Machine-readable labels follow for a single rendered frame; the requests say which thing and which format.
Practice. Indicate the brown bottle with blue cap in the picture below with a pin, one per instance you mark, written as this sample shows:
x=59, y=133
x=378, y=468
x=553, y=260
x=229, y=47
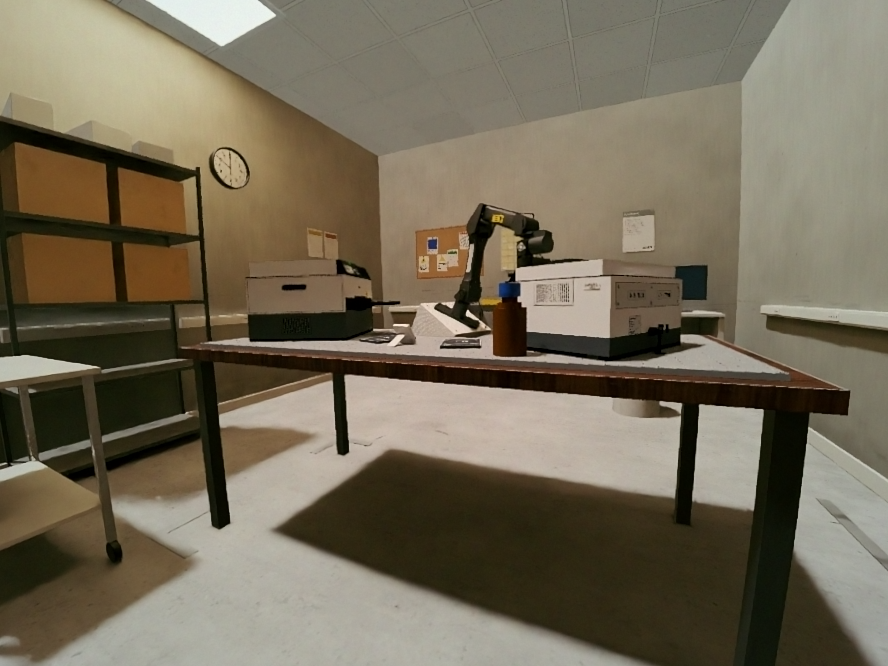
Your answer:
x=509, y=323

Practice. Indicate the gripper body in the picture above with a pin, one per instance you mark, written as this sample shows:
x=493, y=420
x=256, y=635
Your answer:
x=525, y=261

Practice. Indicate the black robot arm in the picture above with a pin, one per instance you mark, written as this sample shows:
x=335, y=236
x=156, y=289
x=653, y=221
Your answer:
x=540, y=242

